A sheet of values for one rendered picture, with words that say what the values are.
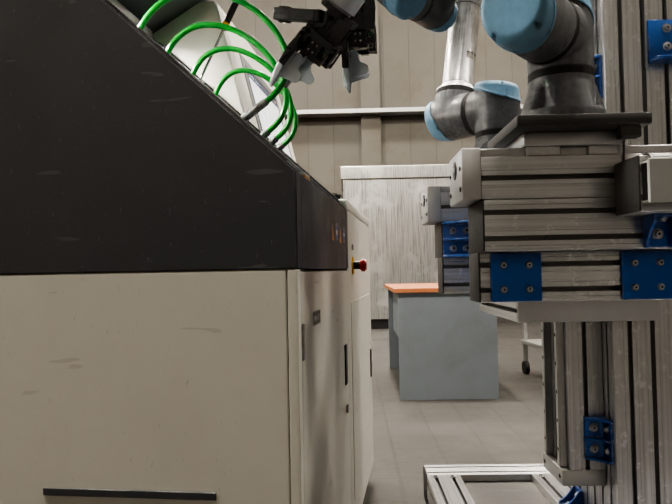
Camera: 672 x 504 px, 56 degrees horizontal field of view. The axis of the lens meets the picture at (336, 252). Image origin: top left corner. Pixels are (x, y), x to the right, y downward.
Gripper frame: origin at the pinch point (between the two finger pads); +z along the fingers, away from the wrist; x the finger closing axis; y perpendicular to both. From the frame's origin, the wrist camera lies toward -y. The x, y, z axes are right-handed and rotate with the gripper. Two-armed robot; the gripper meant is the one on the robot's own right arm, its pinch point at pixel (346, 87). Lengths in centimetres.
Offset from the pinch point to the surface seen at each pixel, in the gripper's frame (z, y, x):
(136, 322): 51, -30, -47
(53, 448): 72, -45, -47
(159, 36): -24, -56, 23
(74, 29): 1, -41, -47
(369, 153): -137, -61, 829
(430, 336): 83, 20, 241
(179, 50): -20, -50, 23
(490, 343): 88, 56, 245
